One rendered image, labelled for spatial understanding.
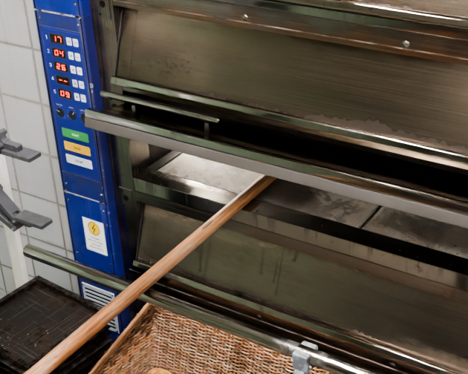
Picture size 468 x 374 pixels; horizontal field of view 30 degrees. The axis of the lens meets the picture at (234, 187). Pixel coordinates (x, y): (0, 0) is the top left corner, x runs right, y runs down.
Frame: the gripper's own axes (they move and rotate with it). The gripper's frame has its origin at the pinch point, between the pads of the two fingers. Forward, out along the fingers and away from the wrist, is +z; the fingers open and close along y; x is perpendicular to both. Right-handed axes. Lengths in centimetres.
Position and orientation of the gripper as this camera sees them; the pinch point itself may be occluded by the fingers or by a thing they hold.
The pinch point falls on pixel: (36, 190)
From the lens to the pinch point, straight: 158.4
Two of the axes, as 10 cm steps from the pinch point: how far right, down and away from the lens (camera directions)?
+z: 8.4, 2.3, -4.9
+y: 0.4, 8.7, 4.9
